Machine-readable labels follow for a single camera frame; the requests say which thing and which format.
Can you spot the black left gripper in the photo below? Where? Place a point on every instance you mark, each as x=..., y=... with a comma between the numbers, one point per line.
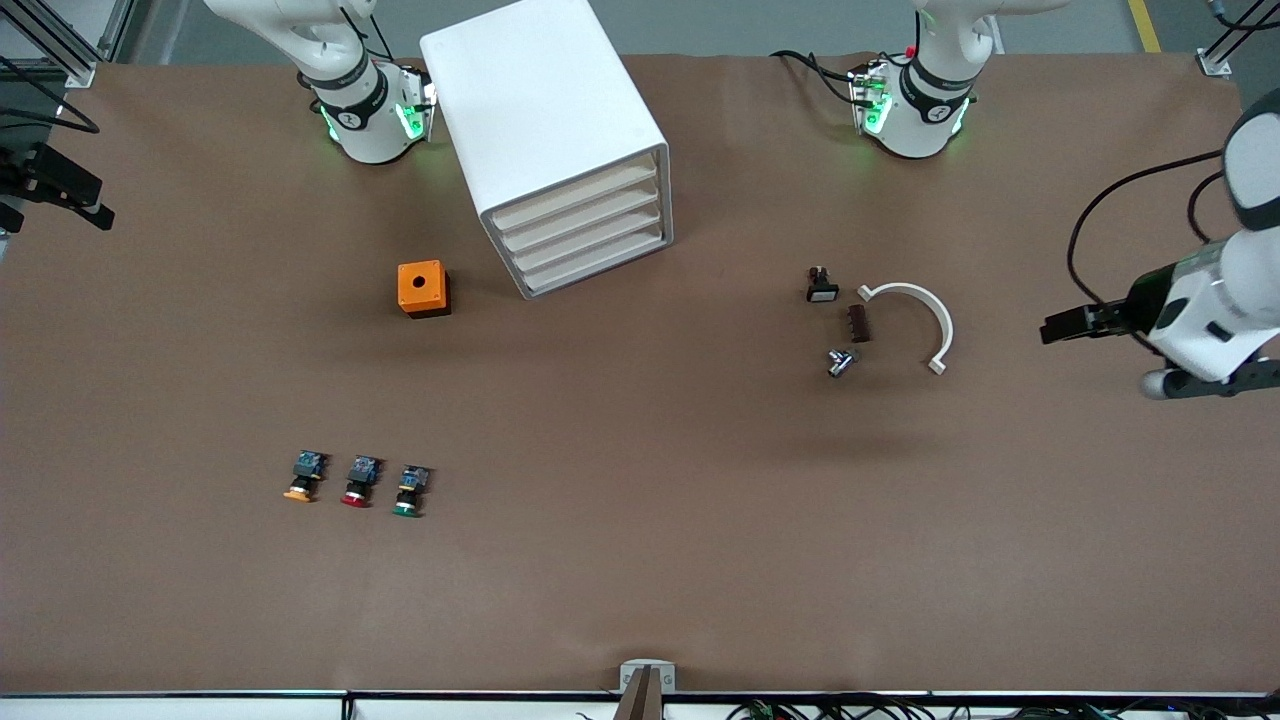
x=1128, y=306

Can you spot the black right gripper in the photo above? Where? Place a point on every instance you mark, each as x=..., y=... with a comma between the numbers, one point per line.
x=38, y=172

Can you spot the yellow push button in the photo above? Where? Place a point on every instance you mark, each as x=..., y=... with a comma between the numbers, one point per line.
x=303, y=478

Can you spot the white tray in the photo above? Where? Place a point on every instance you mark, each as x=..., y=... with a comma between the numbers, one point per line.
x=580, y=195

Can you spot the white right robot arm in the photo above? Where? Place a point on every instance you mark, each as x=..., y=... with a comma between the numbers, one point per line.
x=365, y=130

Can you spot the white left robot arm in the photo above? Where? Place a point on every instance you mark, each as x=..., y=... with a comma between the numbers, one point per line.
x=925, y=130

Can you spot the orange button box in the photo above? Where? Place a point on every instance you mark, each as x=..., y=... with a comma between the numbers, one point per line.
x=420, y=285

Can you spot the red push button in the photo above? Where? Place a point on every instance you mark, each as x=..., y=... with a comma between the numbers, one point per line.
x=360, y=481

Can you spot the green push button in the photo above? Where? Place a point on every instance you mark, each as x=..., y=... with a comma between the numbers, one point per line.
x=409, y=491

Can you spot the white semicircular clamp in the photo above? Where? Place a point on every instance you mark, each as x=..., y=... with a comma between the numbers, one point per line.
x=940, y=318

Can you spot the brown terminal block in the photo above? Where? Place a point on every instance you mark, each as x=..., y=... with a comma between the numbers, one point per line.
x=858, y=323

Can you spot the silver metal connector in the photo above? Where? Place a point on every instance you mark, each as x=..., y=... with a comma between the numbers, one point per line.
x=840, y=362

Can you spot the base connector box green light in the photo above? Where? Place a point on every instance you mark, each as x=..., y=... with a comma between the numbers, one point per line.
x=870, y=100
x=418, y=105

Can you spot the aluminium frame profile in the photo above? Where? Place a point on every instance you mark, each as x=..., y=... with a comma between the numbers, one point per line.
x=70, y=55
x=1225, y=50

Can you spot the black switch with white face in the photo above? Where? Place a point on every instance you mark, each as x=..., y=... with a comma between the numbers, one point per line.
x=821, y=290

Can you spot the grey camera post bracket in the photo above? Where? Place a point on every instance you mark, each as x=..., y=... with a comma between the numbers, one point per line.
x=647, y=680

